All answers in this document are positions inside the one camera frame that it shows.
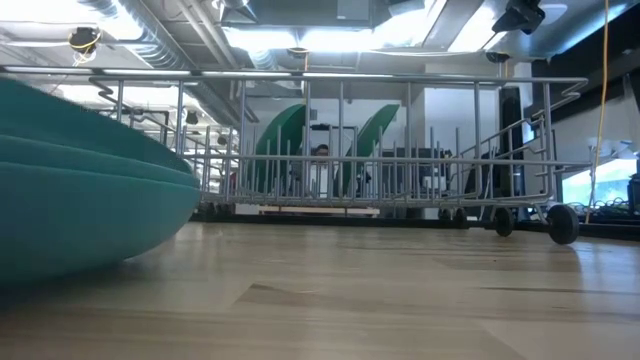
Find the light wooden desk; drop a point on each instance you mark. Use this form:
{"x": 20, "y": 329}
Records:
{"x": 320, "y": 210}

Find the black upright panel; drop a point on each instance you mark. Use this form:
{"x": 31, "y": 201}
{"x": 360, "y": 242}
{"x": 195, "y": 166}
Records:
{"x": 511, "y": 125}

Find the black aluminium frame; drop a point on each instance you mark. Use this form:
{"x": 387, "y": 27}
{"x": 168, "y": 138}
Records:
{"x": 325, "y": 219}

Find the silver ventilation duct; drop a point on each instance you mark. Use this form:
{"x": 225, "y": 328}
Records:
{"x": 155, "y": 45}

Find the narrow ceiling light panel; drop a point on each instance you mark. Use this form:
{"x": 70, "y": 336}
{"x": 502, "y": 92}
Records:
{"x": 475, "y": 30}

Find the wide ceiling light panel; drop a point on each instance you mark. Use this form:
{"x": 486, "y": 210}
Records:
{"x": 325, "y": 39}

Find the bright monitor screen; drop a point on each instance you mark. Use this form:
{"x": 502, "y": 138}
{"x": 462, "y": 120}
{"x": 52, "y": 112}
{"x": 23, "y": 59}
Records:
{"x": 600, "y": 182}

